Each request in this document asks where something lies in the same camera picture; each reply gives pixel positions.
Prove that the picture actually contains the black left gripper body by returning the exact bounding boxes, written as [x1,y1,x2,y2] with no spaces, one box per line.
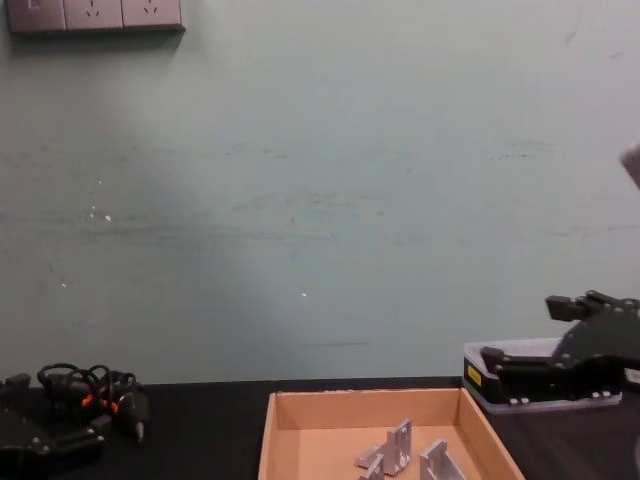
[0,402,54,474]

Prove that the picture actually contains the black corded tool orange parts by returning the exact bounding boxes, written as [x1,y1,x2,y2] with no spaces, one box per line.
[37,363,153,444]

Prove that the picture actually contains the clear plastic case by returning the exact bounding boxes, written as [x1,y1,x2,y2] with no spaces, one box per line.
[461,337,624,416]

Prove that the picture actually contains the grey wall socket plate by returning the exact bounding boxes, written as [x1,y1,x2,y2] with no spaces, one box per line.
[121,0,184,29]
[8,0,67,34]
[64,0,124,31]

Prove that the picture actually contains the shallow brown cardboard tray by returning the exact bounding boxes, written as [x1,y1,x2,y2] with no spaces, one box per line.
[257,387,525,480]

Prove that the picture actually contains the black table cloth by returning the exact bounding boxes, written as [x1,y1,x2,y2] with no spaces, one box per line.
[0,377,640,480]

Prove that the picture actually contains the aluminium corner bracket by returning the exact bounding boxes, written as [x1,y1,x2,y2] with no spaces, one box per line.
[355,417,416,474]
[357,453,387,480]
[418,438,466,480]

